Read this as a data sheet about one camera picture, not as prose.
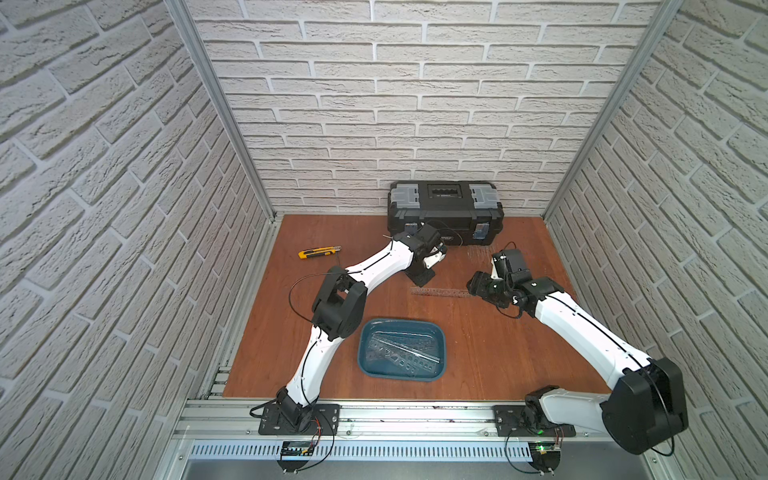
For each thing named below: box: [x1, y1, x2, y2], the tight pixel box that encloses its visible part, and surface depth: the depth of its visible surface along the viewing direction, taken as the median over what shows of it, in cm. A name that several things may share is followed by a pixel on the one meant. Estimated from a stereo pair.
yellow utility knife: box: [298, 245, 342, 259], surface depth 109 cm
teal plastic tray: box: [358, 318, 447, 381], surface depth 87 cm
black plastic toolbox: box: [388, 180, 505, 246], surface depth 103 cm
